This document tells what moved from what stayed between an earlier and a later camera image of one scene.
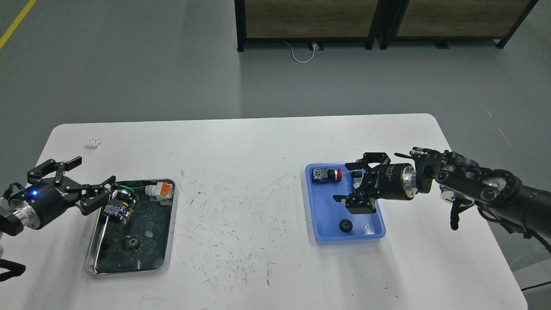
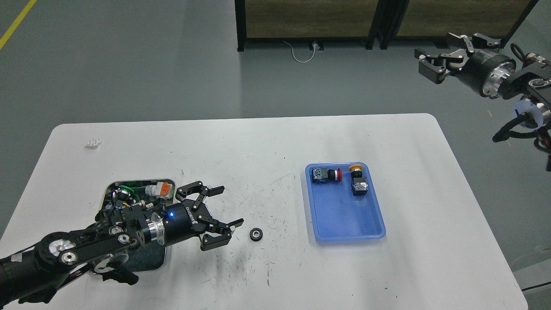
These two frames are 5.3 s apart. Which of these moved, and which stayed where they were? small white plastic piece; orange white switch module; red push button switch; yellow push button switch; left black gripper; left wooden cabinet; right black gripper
Moved: right black gripper; left black gripper
Stayed: red push button switch; orange white switch module; left wooden cabinet; small white plastic piece; yellow push button switch
